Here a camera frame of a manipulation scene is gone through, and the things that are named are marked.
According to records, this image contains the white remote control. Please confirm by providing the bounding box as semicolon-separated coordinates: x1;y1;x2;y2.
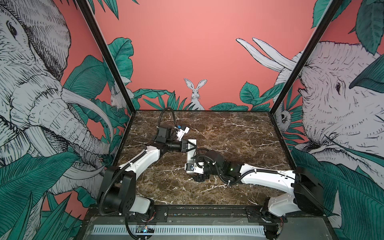
185;147;196;174

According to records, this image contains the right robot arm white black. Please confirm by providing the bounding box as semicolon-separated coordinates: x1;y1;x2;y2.
185;148;325;217

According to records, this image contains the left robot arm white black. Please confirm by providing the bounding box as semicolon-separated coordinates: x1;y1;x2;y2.
97;126;196;221

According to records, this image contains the small circuit board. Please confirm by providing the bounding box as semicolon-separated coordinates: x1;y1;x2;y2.
136;225;155;235

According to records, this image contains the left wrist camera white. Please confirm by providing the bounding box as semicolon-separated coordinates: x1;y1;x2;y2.
177;126;190;141

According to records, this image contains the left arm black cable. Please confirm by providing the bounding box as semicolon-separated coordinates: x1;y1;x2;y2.
157;107;178;130

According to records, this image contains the black mounting rail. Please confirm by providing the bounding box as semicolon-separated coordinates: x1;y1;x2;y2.
152;205;288;225

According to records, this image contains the white slotted cable duct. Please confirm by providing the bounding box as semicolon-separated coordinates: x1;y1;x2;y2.
91;225;265;237

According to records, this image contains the left black frame post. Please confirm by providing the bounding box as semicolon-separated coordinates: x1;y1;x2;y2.
76;0;136;114

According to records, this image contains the black frame post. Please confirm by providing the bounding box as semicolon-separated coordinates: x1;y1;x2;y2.
269;0;343;115
76;0;136;114

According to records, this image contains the right black frame post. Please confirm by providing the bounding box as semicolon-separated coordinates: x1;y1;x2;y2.
269;0;343;115

